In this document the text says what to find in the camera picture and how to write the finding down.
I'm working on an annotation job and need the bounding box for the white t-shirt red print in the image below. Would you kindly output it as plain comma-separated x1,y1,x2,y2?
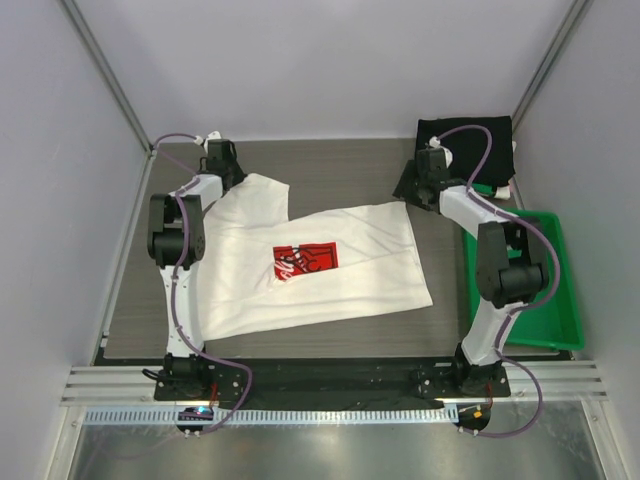
197,174,433,341

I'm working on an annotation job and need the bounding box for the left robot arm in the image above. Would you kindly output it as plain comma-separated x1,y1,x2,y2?
147,131,246,400

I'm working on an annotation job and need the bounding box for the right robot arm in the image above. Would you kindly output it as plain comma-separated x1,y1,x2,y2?
393,147,549,396

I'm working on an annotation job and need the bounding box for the folded green t-shirt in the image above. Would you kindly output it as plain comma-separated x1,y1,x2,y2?
472,183,497,198

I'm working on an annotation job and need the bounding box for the folded white t-shirt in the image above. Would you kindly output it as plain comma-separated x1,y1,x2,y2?
493,184,513,201

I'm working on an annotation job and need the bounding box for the green plastic tray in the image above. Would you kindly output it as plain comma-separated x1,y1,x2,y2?
459,209,586,351

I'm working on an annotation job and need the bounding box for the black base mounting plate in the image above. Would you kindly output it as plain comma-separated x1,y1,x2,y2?
142,357,511,411

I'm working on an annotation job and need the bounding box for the aluminium extrusion crossbar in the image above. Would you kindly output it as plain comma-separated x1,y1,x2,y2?
60,361,608,406

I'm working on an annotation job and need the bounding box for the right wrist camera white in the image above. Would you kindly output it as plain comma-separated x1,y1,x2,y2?
428,136,453,166

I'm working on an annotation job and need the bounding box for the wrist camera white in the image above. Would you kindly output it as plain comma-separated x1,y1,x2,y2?
428,136,453,166
194,131,223,149

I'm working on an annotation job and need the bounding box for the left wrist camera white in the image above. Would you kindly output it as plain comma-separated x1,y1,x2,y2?
194,131,223,149

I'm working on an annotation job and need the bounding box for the right aluminium frame post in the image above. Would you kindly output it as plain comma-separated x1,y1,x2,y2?
512,0,594,133

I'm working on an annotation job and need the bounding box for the aluminium frame post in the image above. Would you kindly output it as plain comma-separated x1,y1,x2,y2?
512,0,594,133
58,0,156,159

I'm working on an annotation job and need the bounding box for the left aluminium frame post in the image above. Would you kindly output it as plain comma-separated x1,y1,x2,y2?
58,0,156,159

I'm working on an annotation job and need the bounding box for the slotted cable duct rail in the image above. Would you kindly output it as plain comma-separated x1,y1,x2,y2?
84,404,458,427

